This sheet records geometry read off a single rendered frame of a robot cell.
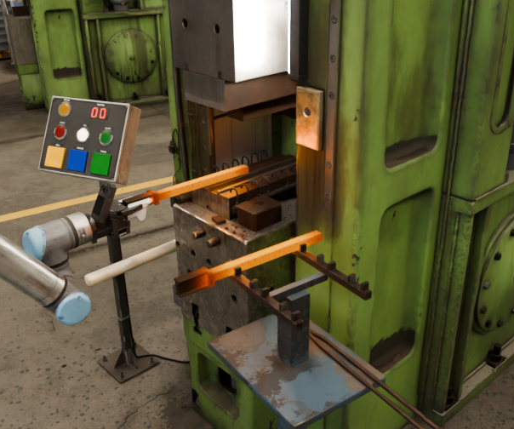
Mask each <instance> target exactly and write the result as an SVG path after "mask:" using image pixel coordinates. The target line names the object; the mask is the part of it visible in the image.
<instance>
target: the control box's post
mask: <svg viewBox="0 0 514 429"><path fill-rule="evenodd" d="M106 237H107V243H108V250H109V256H110V261H111V262H112V263H117V262H119V261H121V255H120V248H119V241H118V238H116V239H114V238H113V237H109V236H106ZM112 281H113V287H114V294H115V300H116V306H117V316H118V317H120V318H124V317H127V316H128V308H127V301H126V294H125V288H124V281H123V274H120V275H117V276H115V277H113V278H112ZM118 323H119V330H120V337H121V343H122V348H123V349H124V351H125V357H126V364H129V355H128V349H129V348H130V349H131V351H132V353H133V347H132V341H131V334H130V327H129V319H128V318H126V319H124V320H123V321H120V320H118Z"/></svg>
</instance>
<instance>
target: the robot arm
mask: <svg viewBox="0 0 514 429"><path fill-rule="evenodd" d="M116 190H117V186H116V185H114V184H112V183H111V182H108V181H102V184H101V186H100V190H99V193H98V196H97V198H96V201H95V204H94V208H93V210H92V213H91V215H90V214H88V213H85V214H83V213H82V212H76V213H74V214H69V215H67V216H65V217H62V218H60V219H58V220H53V221H50V222H48V223H45V224H42V225H40V226H34V227H33V228H32V229H29V230H27V231H25V232H24V234H23V237H22V244H23V249H22V248H21V247H19V246H18V245H16V244H15V243H13V242H12V241H10V240H9V239H7V238H6V237H5V236H3V235H2V234H0V279H2V280H3V281H4V282H6V283H8V284H10V285H11V286H13V287H14V288H16V289H18V290H19V291H20V292H22V293H23V294H25V295H27V296H29V297H30V298H32V299H33V300H35V301H36V302H38V304H39V305H41V306H43V307H44V308H46V309H47V310H49V311H51V312H52V313H53V314H55V316H56V318H57V320H58V321H60V322H61V323H63V324H64V325H75V324H78V323H81V322H82V321H83V320H84V319H85V318H86V317H87V316H88V315H89V313H90V311H91V301H90V299H89V296H88V295H87V294H86V293H85V292H84V290H83V288H82V287H81V285H80V284H79V282H78V281H77V280H76V278H75V277H74V275H73V274H72V272H71V265H70V261H69V256H68V251H69V250H71V249H75V248H77V247H79V246H82V245H84V244H86V243H90V242H91V243H92V244H94V243H97V239H99V238H102V237H105V236H109V237H113V238H114V239H116V238H118V237H122V236H124V235H127V234H129V233H130V220H128V217H134V216H136V217H137V218H138V220H140V221H142V220H144V219H145V217H146V207H147V206H148V205H149V204H150V203H151V202H152V201H153V200H152V199H151V198H147V199H144V200H141V201H138V202H135V203H131V204H128V207H126V206H124V203H123V202H122V200H123V199H126V198H129V197H122V198H118V199H115V200H113V198H114V196H115V193H116ZM125 232H127V233H125ZM122 233H124V234H123V235H120V236H119V234H122ZM112 235H113V236H112Z"/></svg>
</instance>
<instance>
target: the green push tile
mask: <svg viewBox="0 0 514 429"><path fill-rule="evenodd" d="M111 157H112V155H108V154H102V153H96V152H94V154H93V158H92V163H91V167H90V171H89V173H90V174H99V175H104V176H108V174H109V170H110V165H111Z"/></svg>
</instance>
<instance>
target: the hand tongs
mask: <svg viewBox="0 0 514 429"><path fill-rule="evenodd" d="M314 335H315V336H316V337H317V338H319V339H321V340H323V341H324V342H326V343H327V344H328V345H330V346H331V347H333V348H334V349H335V350H336V351H337V352H338V353H339V354H341V355H342V356H343V357H344V358H346V359H347V360H348V361H350V362H351V363H352V364H354V365H355V366H356V367H357V368H359V369H360V370H361V371H362V372H363V373H364V374H366V375H367V376H368V377H369V378H370V379H372V380H373V381H374V382H376V383H377V384H378V385H379V386H381V387H382V388H383V389H385V390H386V391H387V392H389V393H390V394H391V395H392V396H393V397H394V398H395V399H397V400H398V401H399V402H400V403H402V404H403V405H404V406H406V407H407V408H408V409H410V410H411V411H412V412H413V413H415V414H416V415H417V416H418V417H420V418H421V419H422V420H423V421H424V422H425V423H426V424H428V425H429V426H430V427H432V428H433V429H442V428H440V427H439V426H438V425H436V424H435V423H434V422H432V421H431V420H430V419H428V418H427V417H426V416H425V415H423V414H422V413H421V412H419V410H417V409H416V408H415V407H414V406H413V405H411V404H410V403H409V402H407V401H406V400H405V399H403V398H402V397H401V396H399V395H398V394H397V393H396V392H394V391H393V390H392V389H391V388H390V387H389V386H387V385H386V384H385V383H384V382H382V381H381V380H379V379H378V378H377V377H376V376H374V375H373V374H372V373H370V372H369V371H368V370H367V369H365V368H364V367H363V366H362V365H361V364H360V363H358V362H357V361H356V360H354V359H353V358H352V357H350V356H349V355H348V354H347V353H345V352H344V351H343V350H341V349H340V348H339V347H337V346H336V345H335V344H334V343H333V342H332V341H330V340H329V339H327V338H326V337H324V336H323V335H320V334H319V333H318V332H316V331H314V330H312V329H311V326H310V324H309V337H310V338H311V339H312V341H313V342H314V343H315V344H316V345H317V346H318V347H320V348H321V349H322V350H323V351H324V352H326V353H327V354H328V355H329V356H330V357H331V358H332V359H333V360H334V361H336V362H337V363H338V364H339V365H341V366H342V367H343V368H344V369H346V370H347V371H348V372H349V373H351V374H352V375H353V376H354V377H356V378H357V379H358V380H359V381H361V382H362V383H363V384H364V385H365V386H366V387H367V388H368V389H370V390H371V391H372V392H373V393H375V394H376V395H377V396H378V397H379V398H381V399H382V400H383V401H384V402H386V403H387V404H388V405H389V406H391V407H392V408H393V409H394V410H396V411H397V412H398V413H399V414H400V415H401V416H402V417H403V418H405V419H406V420H407V421H408V422H410V423H411V424H412V425H413V426H415V427H416V428H417V429H425V428H424V427H423V426H422V425H421V424H419V423H418V422H417V421H416V420H414V419H413V418H412V417H411V416H409V415H408V414H407V413H405V412H404V411H403V410H402V409H400V408H399V407H398V406H397V405H395V404H394V403H393V402H392V401H391V400H390V399H389V398H387V397H386V396H385V395H384V394H382V393H381V392H380V391H379V390H377V389H376V388H375V387H374V386H372V385H371V384H370V383H368V382H367V381H366V380H365V379H364V378H363V377H362V376H361V375H359V374H358V373H357V372H356V371H354V370H353V369H352V368H350V367H349V366H348V365H347V364H346V363H344V362H343V361H342V360H340V359H339V358H338V357H337V356H335V355H334V354H333V353H332V352H331V351H330V350H329V349H328V348H326V347H325V346H324V345H323V344H322V343H320V342H319V341H318V340H317V339H316V338H315V336H314Z"/></svg>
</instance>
